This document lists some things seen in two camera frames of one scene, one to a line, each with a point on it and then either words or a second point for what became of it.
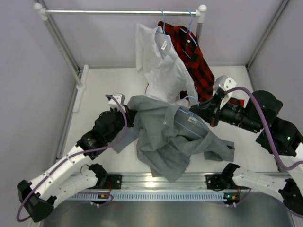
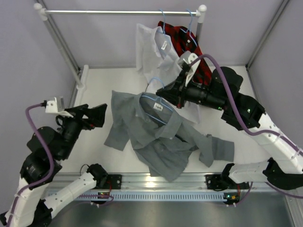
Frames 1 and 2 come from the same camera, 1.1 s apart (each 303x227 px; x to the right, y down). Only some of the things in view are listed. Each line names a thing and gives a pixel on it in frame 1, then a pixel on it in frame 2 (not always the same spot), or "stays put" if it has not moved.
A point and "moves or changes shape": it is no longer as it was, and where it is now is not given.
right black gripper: x=209 y=109 to x=176 y=92
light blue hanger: x=190 y=120 to x=156 y=97
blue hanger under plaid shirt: x=189 y=31 stays put
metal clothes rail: x=44 y=13 stays put
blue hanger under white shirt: x=164 y=29 stays put
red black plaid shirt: x=186 y=45 stays put
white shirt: x=167 y=77 stays put
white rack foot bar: x=81 y=88 stays put
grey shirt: x=168 y=136 moves or changes shape
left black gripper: x=130 y=115 to x=96 y=115
